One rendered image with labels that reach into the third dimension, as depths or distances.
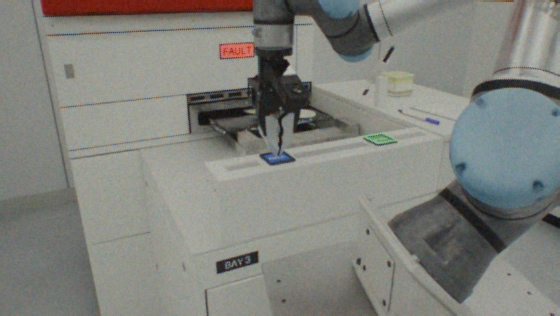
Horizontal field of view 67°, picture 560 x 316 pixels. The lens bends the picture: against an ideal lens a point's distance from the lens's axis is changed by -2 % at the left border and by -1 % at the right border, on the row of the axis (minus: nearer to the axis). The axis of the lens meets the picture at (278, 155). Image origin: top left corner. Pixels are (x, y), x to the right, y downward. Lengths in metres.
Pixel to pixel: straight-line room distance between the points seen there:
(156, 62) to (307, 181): 0.67
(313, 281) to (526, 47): 0.47
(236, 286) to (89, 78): 0.74
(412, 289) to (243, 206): 0.37
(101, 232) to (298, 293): 0.89
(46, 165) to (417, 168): 2.39
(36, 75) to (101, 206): 1.51
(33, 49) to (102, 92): 1.51
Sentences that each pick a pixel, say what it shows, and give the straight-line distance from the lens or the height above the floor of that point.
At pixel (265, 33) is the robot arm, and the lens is 0.78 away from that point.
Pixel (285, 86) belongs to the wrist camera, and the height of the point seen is 1.12.
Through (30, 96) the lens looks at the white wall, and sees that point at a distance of 2.85.
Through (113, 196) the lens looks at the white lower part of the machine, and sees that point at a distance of 1.43.
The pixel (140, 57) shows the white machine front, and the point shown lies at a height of 1.10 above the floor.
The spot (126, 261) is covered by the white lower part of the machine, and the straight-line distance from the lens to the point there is 1.56.
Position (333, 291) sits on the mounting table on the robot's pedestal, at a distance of 0.74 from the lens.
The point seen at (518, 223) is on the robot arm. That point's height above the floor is 1.00.
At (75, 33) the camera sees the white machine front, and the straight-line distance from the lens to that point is 1.30.
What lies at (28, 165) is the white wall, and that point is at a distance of 2.98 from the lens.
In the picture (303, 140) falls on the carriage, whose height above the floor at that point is 0.88.
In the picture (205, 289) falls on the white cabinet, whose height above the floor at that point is 0.73.
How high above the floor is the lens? 1.28
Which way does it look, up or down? 22 degrees down
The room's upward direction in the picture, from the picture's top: straight up
